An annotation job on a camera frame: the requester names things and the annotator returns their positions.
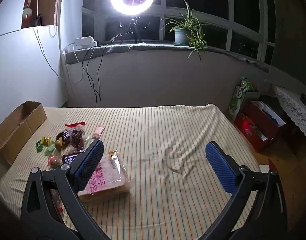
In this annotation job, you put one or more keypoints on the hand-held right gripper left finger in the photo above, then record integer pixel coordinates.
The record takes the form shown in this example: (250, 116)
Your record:
(90, 166)

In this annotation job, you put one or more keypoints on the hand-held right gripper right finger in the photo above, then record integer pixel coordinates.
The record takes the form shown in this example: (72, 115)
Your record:
(220, 167)

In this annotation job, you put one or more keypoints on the sliced bread packet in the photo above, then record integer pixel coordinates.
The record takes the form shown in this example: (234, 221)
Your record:
(110, 180)

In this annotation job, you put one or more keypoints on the red dried fruit packet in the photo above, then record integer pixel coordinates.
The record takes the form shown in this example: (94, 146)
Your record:
(76, 137)

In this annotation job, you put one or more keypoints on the yellow bun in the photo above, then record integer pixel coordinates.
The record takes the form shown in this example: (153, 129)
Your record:
(59, 145)

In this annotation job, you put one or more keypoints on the brown chocolate bar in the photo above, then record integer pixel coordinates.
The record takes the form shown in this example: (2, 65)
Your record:
(65, 135)
(71, 158)

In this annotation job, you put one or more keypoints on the light green candy packet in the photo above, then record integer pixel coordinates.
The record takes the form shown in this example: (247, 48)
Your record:
(49, 150)

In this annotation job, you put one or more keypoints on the yellow candy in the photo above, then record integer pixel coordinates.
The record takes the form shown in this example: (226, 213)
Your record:
(46, 140)

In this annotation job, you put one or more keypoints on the dark green candy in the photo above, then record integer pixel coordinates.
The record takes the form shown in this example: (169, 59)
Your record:
(39, 146)

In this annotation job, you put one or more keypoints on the brown cardboard box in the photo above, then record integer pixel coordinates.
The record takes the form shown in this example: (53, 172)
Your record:
(15, 135)

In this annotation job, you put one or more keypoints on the small brown wrapped snack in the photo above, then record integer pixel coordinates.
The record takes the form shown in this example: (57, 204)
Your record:
(112, 153)

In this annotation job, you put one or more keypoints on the pink sachet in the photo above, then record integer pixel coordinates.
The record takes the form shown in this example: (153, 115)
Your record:
(98, 131)

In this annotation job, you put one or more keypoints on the pink round snack packet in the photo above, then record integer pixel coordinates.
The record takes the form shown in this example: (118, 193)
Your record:
(54, 161)

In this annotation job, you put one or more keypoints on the red cardboard box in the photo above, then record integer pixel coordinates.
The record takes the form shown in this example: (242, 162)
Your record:
(248, 132)

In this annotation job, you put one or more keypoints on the open red gift box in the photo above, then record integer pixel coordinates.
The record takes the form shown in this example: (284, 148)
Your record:
(263, 120)

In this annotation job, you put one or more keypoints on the striped blanket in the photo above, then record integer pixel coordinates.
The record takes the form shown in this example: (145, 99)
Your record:
(155, 142)

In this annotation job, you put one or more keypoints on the green snack bag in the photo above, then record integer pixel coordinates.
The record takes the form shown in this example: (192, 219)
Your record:
(236, 100)

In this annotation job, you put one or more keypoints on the white lace cloth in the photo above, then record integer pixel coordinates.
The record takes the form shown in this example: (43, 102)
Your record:
(293, 107)

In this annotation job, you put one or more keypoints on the white power strip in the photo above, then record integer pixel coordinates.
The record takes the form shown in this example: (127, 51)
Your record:
(84, 42)

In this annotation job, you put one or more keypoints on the potted spider plant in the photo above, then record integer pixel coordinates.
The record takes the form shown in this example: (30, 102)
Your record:
(181, 35)

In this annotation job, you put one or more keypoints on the black tripod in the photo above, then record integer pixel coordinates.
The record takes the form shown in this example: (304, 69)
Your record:
(136, 33)

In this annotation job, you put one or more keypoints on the grey curtain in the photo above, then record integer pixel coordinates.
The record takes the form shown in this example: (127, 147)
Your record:
(290, 42)

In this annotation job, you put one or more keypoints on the red ornament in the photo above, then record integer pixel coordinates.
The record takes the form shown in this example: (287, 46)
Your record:
(27, 17)

